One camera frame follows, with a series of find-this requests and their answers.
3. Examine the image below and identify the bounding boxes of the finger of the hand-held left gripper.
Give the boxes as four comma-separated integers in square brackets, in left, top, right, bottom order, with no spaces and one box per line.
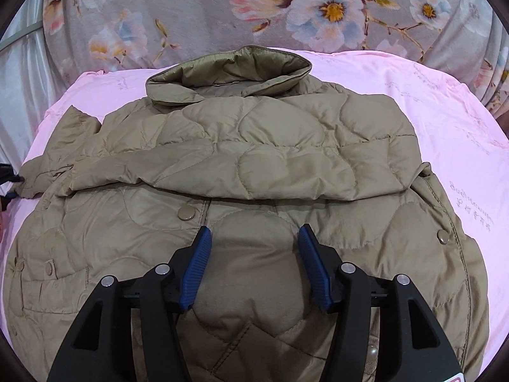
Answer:
[0,162,20,212]

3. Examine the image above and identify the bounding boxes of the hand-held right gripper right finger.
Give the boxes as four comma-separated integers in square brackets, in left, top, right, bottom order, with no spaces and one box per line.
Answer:
[298,223,464,382]

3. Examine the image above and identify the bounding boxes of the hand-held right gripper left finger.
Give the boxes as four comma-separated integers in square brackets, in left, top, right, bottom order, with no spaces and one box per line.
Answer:
[47,226,213,382]

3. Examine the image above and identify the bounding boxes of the tan quilted jacket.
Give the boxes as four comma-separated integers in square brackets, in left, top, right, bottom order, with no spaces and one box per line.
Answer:
[1,45,491,382]

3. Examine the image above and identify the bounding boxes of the white pleated curtain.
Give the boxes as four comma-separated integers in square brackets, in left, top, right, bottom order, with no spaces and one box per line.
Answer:
[0,0,72,168]

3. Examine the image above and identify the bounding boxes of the grey bar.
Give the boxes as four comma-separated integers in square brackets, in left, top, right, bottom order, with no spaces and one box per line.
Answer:
[0,22,42,48]

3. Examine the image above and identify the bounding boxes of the pink bed sheet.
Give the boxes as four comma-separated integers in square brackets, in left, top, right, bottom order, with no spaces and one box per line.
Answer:
[0,47,509,375]

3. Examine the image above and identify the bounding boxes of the grey floral blanket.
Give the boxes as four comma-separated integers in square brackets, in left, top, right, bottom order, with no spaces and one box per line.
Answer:
[40,0,509,120]

